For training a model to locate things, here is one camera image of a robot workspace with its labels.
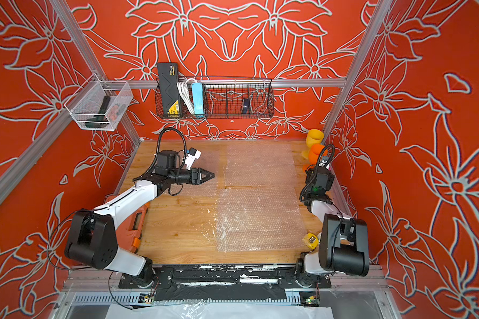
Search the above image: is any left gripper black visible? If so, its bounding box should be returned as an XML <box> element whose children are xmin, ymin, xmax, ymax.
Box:
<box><xmin>168</xmin><ymin>167</ymin><xmax>215</xmax><ymax>187</ymax></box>

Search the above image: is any orange plastic wine glass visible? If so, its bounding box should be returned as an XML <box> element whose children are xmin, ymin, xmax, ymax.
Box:
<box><xmin>302</xmin><ymin>144</ymin><xmax>328</xmax><ymax>169</ymax></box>

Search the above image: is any yellow plastic wine glass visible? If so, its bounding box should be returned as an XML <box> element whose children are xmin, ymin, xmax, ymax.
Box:
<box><xmin>302</xmin><ymin>129</ymin><xmax>324</xmax><ymax>159</ymax></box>

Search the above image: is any clear bubble wrap sheet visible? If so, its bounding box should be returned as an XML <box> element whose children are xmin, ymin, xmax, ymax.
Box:
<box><xmin>224</xmin><ymin>142</ymin><xmax>297</xmax><ymax>187</ymax></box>

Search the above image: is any bubble orange glass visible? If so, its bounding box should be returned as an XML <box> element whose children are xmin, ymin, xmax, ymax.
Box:
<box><xmin>216</xmin><ymin>186</ymin><xmax>307</xmax><ymax>252</ymax></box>

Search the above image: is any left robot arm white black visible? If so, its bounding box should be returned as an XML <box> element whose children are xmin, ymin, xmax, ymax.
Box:
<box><xmin>65</xmin><ymin>148</ymin><xmax>215</xmax><ymax>287</ymax></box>

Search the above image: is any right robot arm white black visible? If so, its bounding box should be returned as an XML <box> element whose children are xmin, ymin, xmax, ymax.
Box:
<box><xmin>299</xmin><ymin>166</ymin><xmax>370</xmax><ymax>276</ymax></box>

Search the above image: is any yellow tape measure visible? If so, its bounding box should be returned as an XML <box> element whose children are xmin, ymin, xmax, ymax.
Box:
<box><xmin>303</xmin><ymin>233</ymin><xmax>319</xmax><ymax>251</ymax></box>

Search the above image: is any black yellow device box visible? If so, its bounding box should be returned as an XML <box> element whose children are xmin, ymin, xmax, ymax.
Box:
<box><xmin>156</xmin><ymin>62</ymin><xmax>182</xmax><ymax>118</ymax></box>

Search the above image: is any light blue power bank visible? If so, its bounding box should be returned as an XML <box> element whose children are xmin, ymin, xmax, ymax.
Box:
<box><xmin>191</xmin><ymin>82</ymin><xmax>205</xmax><ymax>117</ymax></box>

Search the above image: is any orange plastic tool case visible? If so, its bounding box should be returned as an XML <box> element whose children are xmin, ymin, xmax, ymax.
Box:
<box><xmin>102</xmin><ymin>189</ymin><xmax>149</xmax><ymax>253</ymax></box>

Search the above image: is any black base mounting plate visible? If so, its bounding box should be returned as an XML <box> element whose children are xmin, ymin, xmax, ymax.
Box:
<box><xmin>118</xmin><ymin>261</ymin><xmax>331</xmax><ymax>305</ymax></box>

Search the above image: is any white plastic sheet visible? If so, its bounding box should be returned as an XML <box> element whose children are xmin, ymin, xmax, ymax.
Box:
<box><xmin>105</xmin><ymin>303</ymin><xmax>333</xmax><ymax>319</ymax></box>

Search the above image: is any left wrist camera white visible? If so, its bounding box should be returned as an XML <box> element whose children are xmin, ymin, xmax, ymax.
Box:
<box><xmin>184</xmin><ymin>148</ymin><xmax>202</xmax><ymax>170</ymax></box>

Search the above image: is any black wire wall basket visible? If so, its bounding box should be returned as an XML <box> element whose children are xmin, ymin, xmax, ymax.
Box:
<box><xmin>154</xmin><ymin>77</ymin><xmax>275</xmax><ymax>120</ymax></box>

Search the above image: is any white coiled cable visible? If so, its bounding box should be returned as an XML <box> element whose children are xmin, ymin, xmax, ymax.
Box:
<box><xmin>176</xmin><ymin>78</ymin><xmax>195</xmax><ymax>115</ymax></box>

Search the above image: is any dark green handled tool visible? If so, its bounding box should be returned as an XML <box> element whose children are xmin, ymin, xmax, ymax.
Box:
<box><xmin>85</xmin><ymin>95</ymin><xmax>110</xmax><ymax>128</ymax></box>

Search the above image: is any clear acrylic wall bin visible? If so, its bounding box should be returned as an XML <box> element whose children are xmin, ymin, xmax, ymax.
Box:
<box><xmin>64</xmin><ymin>74</ymin><xmax>133</xmax><ymax>131</ymax></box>

